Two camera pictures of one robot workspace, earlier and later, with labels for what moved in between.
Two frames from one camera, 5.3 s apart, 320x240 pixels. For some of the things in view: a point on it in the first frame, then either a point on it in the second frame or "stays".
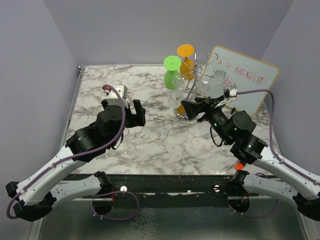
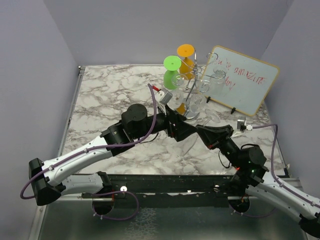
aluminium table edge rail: x=73 y=108 stays
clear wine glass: x=176 y=97 stays
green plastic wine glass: x=172 y=64 stays
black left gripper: x=138 y=119 -> x=182 y=130
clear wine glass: x=129 y=147 -> x=188 y=145
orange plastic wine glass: x=187 y=69 stays
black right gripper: x=193 y=108 -> x=214 y=136
